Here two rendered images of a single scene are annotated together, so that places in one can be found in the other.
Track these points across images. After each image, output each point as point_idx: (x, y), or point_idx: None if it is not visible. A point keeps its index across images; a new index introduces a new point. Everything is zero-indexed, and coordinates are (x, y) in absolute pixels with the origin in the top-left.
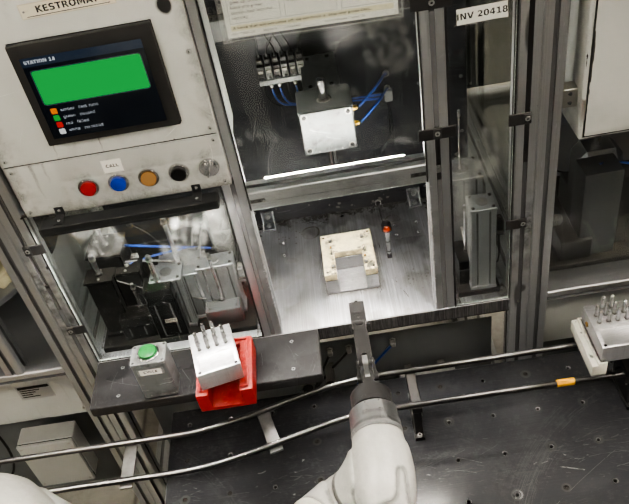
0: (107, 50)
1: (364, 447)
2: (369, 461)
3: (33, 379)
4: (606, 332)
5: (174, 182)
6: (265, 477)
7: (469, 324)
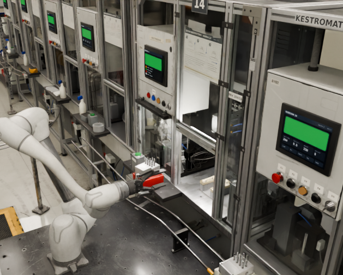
0: (156, 55)
1: (105, 184)
2: (100, 186)
3: (130, 150)
4: (229, 263)
5: (162, 106)
6: (135, 220)
7: None
